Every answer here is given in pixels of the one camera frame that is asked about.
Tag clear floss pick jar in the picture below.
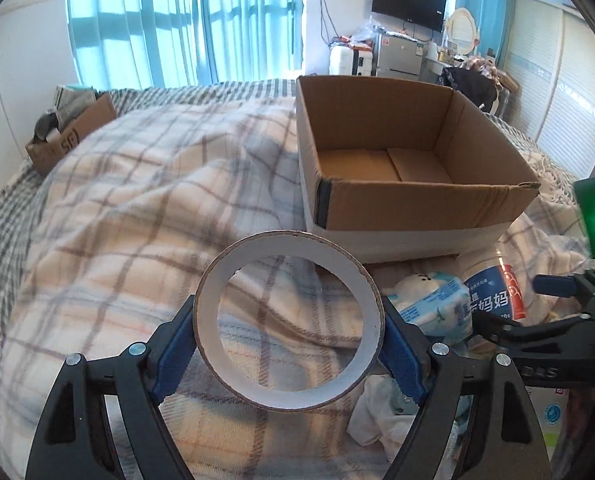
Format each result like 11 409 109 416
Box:
457 243 525 321

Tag white lace cloth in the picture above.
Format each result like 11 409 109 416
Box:
347 375 419 463

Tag white tape roll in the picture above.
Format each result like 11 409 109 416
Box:
192 230 385 414

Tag amoxicillin medicine box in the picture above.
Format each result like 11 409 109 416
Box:
526 387 569 457

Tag blue white tissue pack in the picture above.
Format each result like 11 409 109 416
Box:
386 272 472 346

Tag white sliding wardrobe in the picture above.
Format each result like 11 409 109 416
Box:
503 0 595 179

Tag open cardboard box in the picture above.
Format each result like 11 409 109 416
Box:
295 76 540 263

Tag black clothes on chair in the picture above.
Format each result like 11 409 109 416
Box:
439 67 498 113

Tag grey checked bed sheet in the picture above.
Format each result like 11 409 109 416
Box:
0 78 299 441

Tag oval white mirror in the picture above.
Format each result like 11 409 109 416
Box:
445 8 480 55

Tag silver mini fridge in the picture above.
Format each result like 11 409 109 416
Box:
373 34 423 80

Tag white suitcase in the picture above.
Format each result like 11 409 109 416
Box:
328 44 372 77

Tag small cardboard box with items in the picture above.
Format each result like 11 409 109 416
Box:
25 84 117 177

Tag black wall television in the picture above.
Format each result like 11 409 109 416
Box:
371 0 447 32

